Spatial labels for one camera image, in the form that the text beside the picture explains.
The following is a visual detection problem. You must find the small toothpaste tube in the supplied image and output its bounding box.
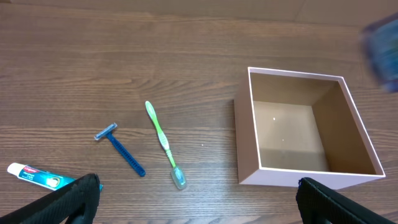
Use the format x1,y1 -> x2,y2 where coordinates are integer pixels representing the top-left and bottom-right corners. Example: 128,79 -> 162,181
6,162 -> 104,192

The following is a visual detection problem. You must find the pink cardboard box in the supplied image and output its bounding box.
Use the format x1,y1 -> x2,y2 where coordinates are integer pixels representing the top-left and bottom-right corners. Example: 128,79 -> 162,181
234,67 -> 385,189

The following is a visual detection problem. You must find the blue disposable razor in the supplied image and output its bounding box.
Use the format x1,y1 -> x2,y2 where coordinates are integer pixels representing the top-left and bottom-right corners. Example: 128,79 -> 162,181
94,123 -> 146,177

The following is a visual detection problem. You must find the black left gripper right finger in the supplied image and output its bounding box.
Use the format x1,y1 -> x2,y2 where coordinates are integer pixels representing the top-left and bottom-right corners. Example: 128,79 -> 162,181
296,177 -> 394,224

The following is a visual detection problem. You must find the clear spray bottle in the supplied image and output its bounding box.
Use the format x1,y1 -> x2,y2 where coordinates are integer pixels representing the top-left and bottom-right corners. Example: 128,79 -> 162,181
360,13 -> 397,92

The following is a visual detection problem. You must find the green toothbrush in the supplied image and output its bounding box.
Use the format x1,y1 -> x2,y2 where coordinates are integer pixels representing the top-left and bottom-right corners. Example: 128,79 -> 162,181
145,101 -> 187,190

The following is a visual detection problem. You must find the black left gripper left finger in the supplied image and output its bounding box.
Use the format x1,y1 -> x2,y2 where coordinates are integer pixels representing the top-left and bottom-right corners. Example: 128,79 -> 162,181
1,174 -> 100,224

